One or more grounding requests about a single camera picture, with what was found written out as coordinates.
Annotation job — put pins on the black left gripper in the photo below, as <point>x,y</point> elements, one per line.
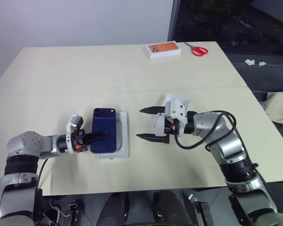
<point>80,140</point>

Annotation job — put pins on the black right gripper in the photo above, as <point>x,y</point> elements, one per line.
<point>172,128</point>

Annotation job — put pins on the dark blue smartphone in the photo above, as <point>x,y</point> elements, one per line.
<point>103,122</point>

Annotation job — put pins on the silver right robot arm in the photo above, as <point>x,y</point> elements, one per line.
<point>226,143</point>

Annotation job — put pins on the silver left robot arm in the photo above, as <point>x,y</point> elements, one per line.
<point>26,141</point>

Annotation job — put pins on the white phone box base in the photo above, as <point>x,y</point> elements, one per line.
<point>122,141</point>

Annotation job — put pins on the white box with orange phone print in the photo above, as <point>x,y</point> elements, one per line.
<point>163,50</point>

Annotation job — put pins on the dark rounded shape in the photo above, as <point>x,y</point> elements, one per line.
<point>116,209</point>
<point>168,207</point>

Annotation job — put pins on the crumpled white paper scrap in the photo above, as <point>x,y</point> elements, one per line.
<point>249,62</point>
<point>262,63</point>

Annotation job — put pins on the dark grey sofa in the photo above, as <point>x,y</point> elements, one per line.
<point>264,75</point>

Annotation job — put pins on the beige cushion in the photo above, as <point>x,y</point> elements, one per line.
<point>279,106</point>

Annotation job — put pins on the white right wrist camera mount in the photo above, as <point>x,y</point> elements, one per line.
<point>178,110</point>

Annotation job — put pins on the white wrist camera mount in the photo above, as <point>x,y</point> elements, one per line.
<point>178,110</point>
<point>69,131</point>

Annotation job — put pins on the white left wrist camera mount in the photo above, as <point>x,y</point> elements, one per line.
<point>69,131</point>

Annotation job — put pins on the grey window frame post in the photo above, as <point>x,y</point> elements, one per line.
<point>173,21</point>

